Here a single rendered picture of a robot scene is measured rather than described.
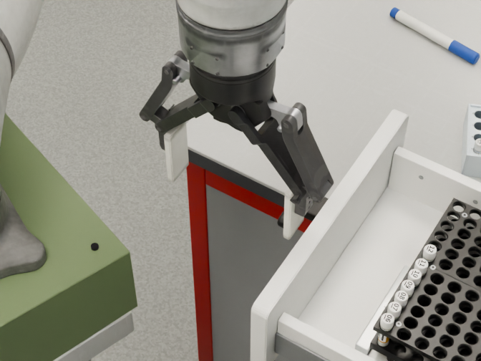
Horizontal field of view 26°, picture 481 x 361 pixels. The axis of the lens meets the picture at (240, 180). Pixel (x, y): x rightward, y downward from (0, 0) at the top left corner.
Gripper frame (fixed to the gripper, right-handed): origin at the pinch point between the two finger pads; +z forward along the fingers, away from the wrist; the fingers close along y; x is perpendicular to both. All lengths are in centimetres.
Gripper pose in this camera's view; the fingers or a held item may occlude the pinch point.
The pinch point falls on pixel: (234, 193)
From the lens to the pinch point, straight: 104.2
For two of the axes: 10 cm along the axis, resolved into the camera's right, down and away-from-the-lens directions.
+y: 8.5, 4.1, -3.3
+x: 5.3, -6.6, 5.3
